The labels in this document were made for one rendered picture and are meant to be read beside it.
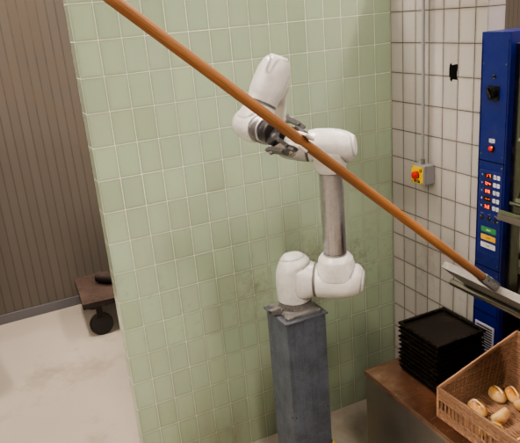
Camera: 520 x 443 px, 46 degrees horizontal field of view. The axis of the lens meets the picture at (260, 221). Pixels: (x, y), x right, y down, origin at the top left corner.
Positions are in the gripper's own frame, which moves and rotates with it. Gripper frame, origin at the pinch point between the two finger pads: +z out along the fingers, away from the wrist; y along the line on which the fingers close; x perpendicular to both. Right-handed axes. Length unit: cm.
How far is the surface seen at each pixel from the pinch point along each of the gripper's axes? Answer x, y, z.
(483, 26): -80, -96, -57
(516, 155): -114, -56, -35
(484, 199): -126, -37, -49
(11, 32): 52, 1, -372
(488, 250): -141, -19, -45
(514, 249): -141, -24, -33
